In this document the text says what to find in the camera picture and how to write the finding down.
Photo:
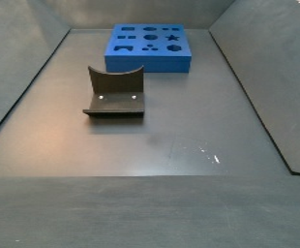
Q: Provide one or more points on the black curved holder stand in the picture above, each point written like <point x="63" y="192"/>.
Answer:
<point x="117" y="87"/>

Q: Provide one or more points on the blue shape sorter box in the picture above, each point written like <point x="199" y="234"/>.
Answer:
<point x="155" y="46"/>

